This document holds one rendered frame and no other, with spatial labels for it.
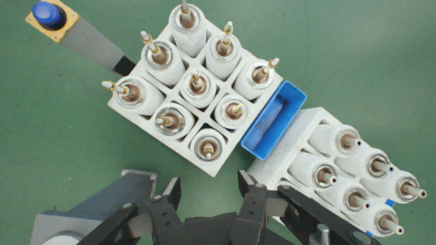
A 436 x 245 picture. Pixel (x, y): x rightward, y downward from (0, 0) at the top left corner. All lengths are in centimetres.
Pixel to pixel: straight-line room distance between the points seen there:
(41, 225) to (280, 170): 59
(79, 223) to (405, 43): 143
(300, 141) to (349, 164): 16
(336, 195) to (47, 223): 70
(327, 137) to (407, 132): 69
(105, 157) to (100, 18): 58
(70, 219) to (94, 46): 39
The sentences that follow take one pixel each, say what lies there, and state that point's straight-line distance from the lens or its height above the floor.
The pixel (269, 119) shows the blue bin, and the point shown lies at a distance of 67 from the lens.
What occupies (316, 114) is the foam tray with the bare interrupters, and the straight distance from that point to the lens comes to 56.
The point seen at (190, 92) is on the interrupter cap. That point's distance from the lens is 37.
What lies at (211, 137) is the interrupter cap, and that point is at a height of 25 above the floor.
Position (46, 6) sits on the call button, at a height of 33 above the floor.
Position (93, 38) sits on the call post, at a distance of 48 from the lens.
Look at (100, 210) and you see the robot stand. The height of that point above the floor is 26.
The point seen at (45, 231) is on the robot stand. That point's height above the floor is 30.
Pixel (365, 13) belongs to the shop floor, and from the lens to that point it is 112.
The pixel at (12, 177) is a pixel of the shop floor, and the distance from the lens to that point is 101.
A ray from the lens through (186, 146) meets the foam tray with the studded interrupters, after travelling 44.
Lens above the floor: 61
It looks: 85 degrees down
